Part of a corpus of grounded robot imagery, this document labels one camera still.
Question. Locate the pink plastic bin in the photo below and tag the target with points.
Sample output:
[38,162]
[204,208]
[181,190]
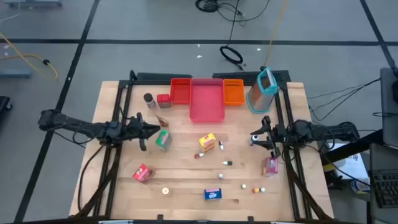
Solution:
[206,102]

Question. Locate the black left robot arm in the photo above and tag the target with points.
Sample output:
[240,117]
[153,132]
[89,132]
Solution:
[77,126]

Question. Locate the black keyboard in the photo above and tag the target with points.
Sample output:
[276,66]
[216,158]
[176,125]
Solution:
[385,189]

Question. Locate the black diagonal beam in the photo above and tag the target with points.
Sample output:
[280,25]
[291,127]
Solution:
[354,146]

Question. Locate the brown snack packet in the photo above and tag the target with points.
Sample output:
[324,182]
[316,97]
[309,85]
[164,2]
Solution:
[162,121]

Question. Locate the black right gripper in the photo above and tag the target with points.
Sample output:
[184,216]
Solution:
[278,133]

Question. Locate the spice jar black lid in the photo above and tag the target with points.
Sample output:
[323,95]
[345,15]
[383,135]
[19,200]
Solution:
[150,100]

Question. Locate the red dropper bottle white cap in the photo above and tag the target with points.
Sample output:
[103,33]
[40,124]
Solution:
[199,155]

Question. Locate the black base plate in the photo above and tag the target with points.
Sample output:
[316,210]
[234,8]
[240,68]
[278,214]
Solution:
[236,75]

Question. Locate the grey cart base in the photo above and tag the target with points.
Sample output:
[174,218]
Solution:
[31,3]

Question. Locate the yellow Pops cereal box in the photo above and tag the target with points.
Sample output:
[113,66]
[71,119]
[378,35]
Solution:
[207,142]

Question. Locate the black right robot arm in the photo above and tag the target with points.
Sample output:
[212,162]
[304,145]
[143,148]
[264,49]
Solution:
[326,132]

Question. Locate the pink Raisin Bran cereal box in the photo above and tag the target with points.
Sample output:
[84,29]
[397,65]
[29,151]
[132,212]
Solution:
[270,166]

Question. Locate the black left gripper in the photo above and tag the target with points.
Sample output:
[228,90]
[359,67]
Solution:
[133,127]

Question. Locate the teal metal box grater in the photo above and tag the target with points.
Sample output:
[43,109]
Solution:
[261,96]

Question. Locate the grey flat base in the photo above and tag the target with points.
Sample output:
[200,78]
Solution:
[15,74]

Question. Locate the blue Frosted Flakes cereal box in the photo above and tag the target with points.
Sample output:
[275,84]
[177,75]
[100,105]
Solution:
[213,194]

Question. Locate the black frame bracket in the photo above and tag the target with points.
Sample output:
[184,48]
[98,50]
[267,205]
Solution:
[160,217]
[249,218]

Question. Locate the green Apple Jacks cereal box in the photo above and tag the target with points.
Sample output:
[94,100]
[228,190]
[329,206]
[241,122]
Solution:
[163,140]

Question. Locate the grey keyboard desk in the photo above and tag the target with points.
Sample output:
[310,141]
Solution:
[382,158]

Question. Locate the white paper sheet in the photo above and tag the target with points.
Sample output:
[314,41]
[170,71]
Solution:
[351,165]

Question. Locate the black caster base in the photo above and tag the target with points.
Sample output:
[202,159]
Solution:
[3,104]

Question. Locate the small red block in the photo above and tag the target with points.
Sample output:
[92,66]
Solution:
[163,100]

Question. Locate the red plastic basket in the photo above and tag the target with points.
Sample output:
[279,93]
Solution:
[180,91]

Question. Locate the orange plastic basket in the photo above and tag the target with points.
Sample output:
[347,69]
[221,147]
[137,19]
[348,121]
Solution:
[234,92]

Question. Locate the red cereal box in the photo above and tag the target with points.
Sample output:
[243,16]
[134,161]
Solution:
[143,173]

